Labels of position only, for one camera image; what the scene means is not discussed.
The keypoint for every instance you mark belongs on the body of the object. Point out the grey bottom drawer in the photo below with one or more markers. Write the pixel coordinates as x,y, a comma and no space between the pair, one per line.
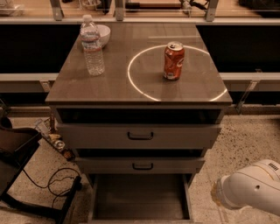
140,199

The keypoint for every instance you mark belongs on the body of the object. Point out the grey drawer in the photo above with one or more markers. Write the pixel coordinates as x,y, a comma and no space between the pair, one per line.
140,199
139,161
139,128

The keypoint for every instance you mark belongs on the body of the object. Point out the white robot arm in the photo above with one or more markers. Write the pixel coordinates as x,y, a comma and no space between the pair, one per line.
257,185

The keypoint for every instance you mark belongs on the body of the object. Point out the brown top drawer cabinet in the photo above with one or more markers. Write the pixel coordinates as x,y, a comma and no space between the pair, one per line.
134,73

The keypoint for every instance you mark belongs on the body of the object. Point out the grey top drawer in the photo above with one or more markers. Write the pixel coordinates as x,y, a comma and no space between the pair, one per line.
139,128

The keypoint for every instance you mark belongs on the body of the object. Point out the grey middle drawer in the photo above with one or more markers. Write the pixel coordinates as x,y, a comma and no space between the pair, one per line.
139,161

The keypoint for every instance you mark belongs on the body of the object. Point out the orange soda can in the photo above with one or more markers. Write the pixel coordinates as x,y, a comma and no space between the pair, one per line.
174,55

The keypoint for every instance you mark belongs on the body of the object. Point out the white bowl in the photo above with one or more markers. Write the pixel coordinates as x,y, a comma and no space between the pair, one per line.
104,33

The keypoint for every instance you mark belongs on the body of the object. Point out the power strip on floor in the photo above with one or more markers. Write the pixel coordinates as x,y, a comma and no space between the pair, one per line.
50,134

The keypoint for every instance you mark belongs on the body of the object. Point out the clear plastic water bottle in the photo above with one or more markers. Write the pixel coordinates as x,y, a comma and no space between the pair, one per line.
92,47

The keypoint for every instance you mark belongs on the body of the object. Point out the black chair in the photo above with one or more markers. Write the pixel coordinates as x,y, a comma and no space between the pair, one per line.
17,147

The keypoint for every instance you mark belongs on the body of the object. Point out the metal rail bracket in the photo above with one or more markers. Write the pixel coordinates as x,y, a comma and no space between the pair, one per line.
250,87

